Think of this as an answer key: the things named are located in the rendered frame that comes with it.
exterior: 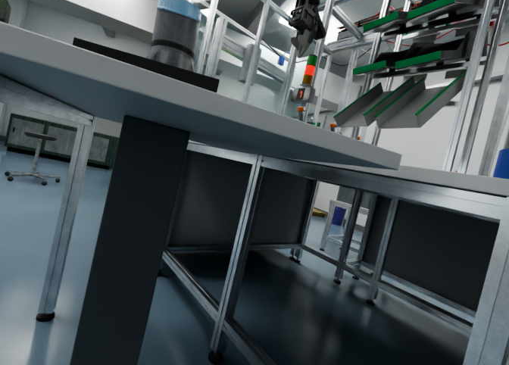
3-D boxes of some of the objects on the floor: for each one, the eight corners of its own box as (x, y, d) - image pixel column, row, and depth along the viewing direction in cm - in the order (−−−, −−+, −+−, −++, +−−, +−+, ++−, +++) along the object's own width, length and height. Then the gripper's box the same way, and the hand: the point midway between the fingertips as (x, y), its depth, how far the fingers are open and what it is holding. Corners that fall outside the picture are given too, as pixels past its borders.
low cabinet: (120, 164, 707) (126, 138, 705) (110, 170, 549) (117, 137, 547) (40, 148, 641) (46, 120, 639) (1, 150, 482) (9, 112, 480)
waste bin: (348, 228, 530) (354, 204, 528) (333, 225, 515) (339, 201, 514) (335, 222, 569) (340, 201, 568) (320, 219, 555) (326, 198, 553)
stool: (64, 182, 345) (73, 140, 343) (40, 187, 292) (51, 138, 291) (19, 173, 333) (28, 130, 331) (-14, 177, 281) (-3, 126, 279)
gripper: (292, -5, 96) (279, 51, 96) (311, -15, 89) (297, 46, 89) (307, 8, 101) (294, 61, 102) (326, 0, 94) (312, 57, 95)
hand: (301, 54), depth 97 cm, fingers closed
